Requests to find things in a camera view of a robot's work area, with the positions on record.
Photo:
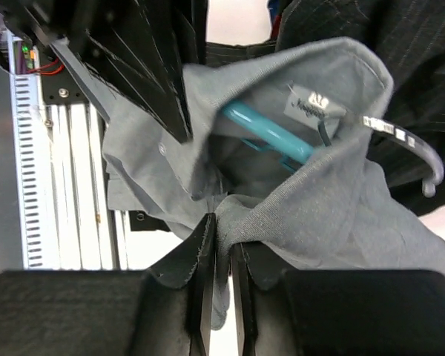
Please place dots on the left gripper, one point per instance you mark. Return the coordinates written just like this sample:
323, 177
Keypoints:
130, 46

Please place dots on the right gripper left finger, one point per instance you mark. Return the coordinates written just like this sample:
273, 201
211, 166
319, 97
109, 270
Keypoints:
162, 310

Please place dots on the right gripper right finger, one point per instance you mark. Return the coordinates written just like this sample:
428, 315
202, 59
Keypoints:
283, 310

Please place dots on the grey shirt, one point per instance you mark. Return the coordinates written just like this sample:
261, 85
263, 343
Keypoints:
333, 212

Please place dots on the teal hanger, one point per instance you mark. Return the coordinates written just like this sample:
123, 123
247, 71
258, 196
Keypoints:
278, 139

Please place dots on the black pinstripe shirt on table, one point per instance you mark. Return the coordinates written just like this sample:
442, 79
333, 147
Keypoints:
408, 36

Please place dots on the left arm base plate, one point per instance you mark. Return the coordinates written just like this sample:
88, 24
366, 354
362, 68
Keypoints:
55, 85

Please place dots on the slotted cable duct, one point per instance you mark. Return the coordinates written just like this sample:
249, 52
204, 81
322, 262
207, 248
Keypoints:
23, 94

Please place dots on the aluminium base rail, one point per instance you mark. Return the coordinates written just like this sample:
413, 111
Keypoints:
81, 232

